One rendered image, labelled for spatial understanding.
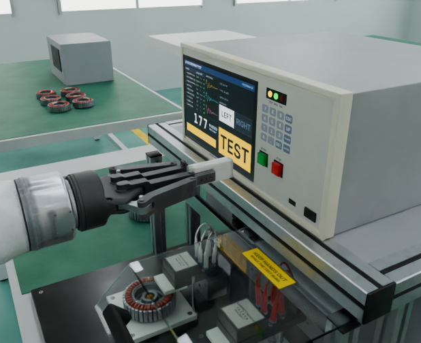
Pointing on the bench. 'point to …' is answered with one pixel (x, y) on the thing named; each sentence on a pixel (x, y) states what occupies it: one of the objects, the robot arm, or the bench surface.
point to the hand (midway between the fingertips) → (210, 171)
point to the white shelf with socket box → (167, 40)
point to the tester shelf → (402, 261)
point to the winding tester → (334, 123)
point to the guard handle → (118, 323)
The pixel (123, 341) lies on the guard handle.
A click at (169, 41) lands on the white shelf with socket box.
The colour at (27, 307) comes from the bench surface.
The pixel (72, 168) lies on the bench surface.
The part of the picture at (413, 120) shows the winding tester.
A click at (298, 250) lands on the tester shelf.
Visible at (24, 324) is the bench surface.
